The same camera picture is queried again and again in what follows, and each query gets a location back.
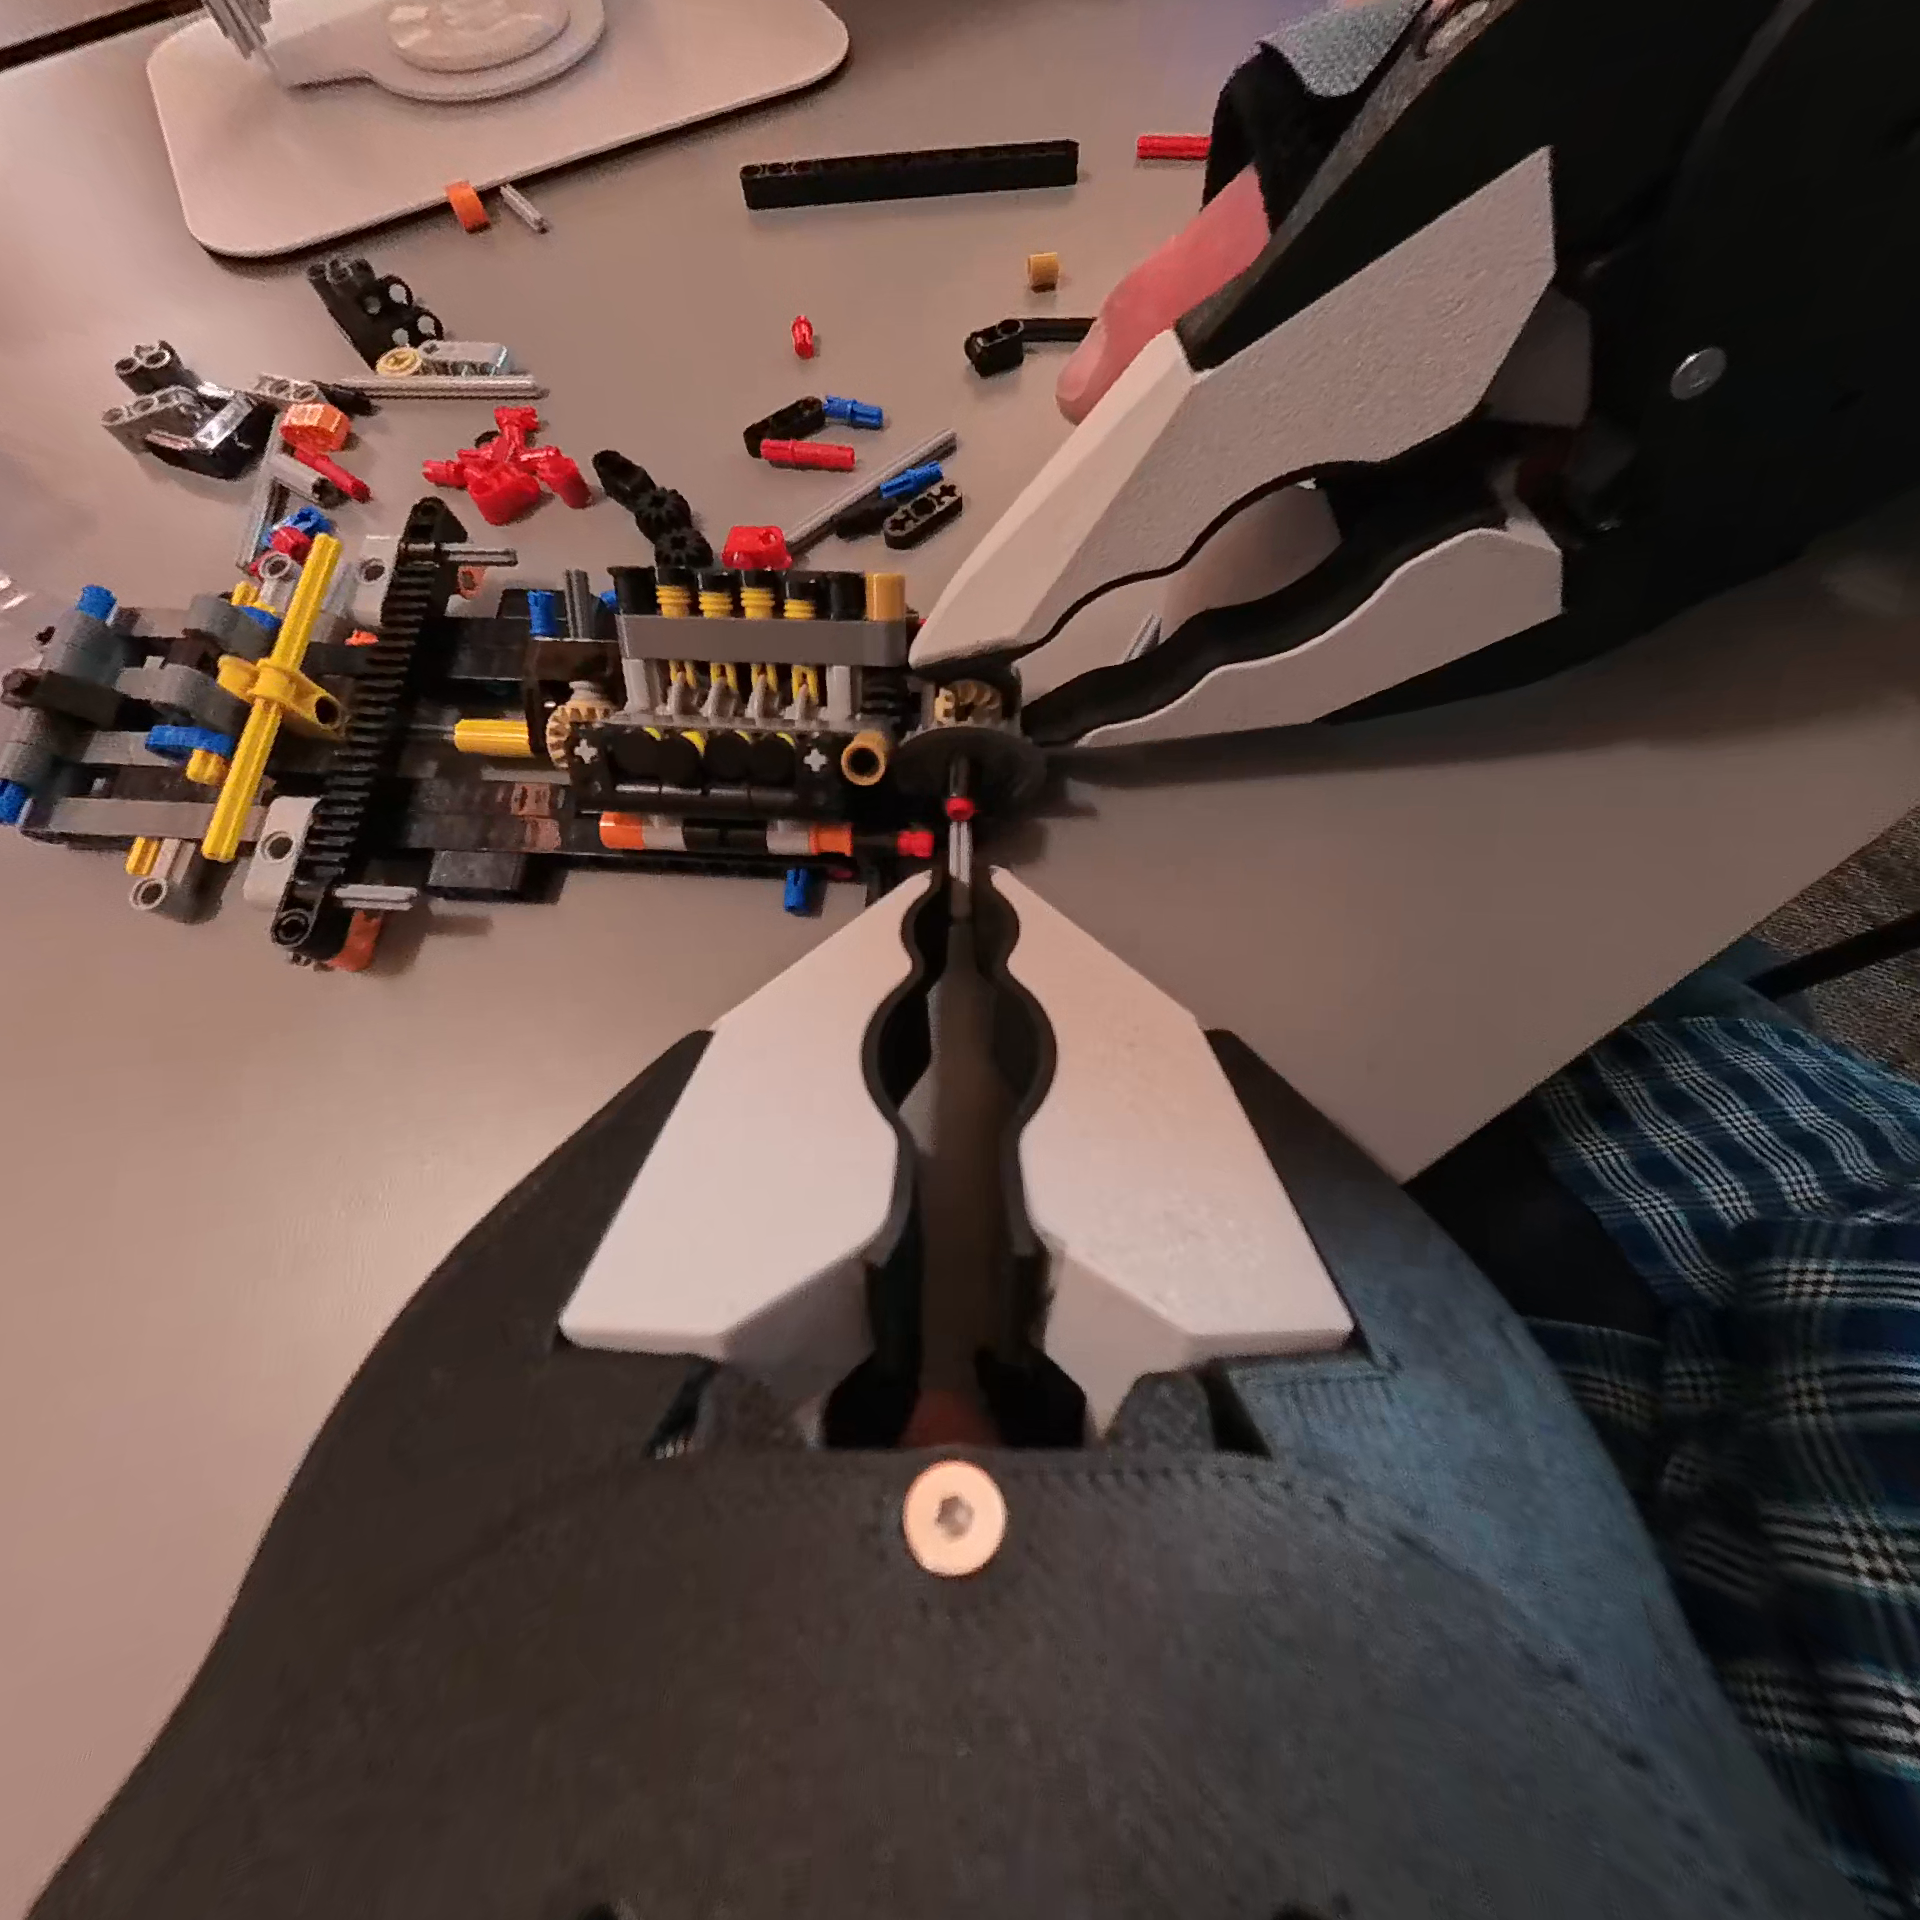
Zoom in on white book stand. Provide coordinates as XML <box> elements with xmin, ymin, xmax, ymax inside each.
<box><xmin>147</xmin><ymin>0</ymin><xmax>850</xmax><ymax>260</ymax></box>

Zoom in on blue plaid shirt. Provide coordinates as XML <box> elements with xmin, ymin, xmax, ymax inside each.
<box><xmin>1522</xmin><ymin>1012</ymin><xmax>1920</xmax><ymax>1920</ymax></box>

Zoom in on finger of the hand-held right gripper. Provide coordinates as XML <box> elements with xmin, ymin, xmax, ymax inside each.
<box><xmin>910</xmin><ymin>146</ymin><xmax>1594</xmax><ymax>672</ymax></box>
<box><xmin>1028</xmin><ymin>518</ymin><xmax>1567</xmax><ymax>751</ymax></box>

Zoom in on lego gear axle subassembly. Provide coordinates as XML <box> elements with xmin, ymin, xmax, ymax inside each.
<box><xmin>900</xmin><ymin>671</ymin><xmax>1051</xmax><ymax>940</ymax></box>

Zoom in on pile of mixed lego pieces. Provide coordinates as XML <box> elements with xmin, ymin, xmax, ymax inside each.
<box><xmin>96</xmin><ymin>251</ymin><xmax>548</xmax><ymax>578</ymax></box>

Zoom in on black lego connector with axle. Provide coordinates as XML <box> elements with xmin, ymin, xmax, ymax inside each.
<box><xmin>964</xmin><ymin>315</ymin><xmax>1096</xmax><ymax>377</ymax></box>

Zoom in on long black lego beam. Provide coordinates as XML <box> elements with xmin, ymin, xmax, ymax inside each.
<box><xmin>739</xmin><ymin>139</ymin><xmax>1080</xmax><ymax>214</ymax></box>

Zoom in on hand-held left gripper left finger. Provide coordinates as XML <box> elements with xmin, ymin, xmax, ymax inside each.
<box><xmin>558</xmin><ymin>874</ymin><xmax>939</xmax><ymax>1370</ymax></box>

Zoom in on pile of red lego connectors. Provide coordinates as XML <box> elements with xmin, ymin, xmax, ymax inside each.
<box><xmin>423</xmin><ymin>404</ymin><xmax>587</xmax><ymax>524</ymax></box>

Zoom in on black thin lego liftarm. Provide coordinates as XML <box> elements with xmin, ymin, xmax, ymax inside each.
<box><xmin>831</xmin><ymin>482</ymin><xmax>971</xmax><ymax>548</ymax></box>

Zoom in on person's right hand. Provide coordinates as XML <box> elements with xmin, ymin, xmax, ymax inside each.
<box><xmin>1053</xmin><ymin>163</ymin><xmax>1280</xmax><ymax>425</ymax></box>

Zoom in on lego car chassis assembly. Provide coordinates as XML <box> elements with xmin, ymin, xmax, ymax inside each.
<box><xmin>0</xmin><ymin>497</ymin><xmax>939</xmax><ymax>977</ymax></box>

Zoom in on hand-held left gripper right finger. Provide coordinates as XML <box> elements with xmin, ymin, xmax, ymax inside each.
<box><xmin>982</xmin><ymin>866</ymin><xmax>1359</xmax><ymax>1374</ymax></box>

